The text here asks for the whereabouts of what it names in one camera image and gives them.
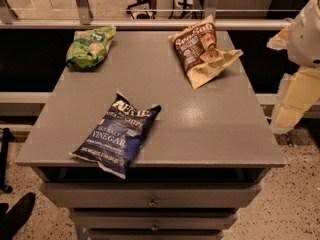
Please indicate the brown sea salt chip bag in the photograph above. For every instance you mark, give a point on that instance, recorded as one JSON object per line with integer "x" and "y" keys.
{"x": 196, "y": 48}

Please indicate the green chip bag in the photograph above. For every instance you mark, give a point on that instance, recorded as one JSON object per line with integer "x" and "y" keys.
{"x": 90, "y": 47}

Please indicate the middle grey drawer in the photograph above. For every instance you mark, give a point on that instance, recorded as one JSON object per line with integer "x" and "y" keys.
{"x": 154, "y": 220}

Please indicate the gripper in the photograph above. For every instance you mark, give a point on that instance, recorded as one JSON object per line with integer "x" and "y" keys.
{"x": 305, "y": 39}

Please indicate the bottom grey drawer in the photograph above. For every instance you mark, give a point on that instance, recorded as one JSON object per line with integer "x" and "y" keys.
{"x": 158, "y": 235}

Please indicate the grey drawer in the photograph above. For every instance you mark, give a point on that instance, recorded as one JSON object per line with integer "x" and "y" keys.
{"x": 158, "y": 235}
{"x": 154, "y": 220}
{"x": 103, "y": 195}

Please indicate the top grey drawer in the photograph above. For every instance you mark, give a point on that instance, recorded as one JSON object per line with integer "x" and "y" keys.
{"x": 103, "y": 195}

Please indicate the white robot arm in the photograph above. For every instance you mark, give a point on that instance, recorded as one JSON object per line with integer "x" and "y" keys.
{"x": 301, "y": 38}

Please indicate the black office chair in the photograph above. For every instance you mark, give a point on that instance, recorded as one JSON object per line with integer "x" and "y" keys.
{"x": 148, "y": 14}

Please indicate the blue salt vinegar chip bag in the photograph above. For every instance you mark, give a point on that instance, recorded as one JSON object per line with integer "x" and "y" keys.
{"x": 117, "y": 139}

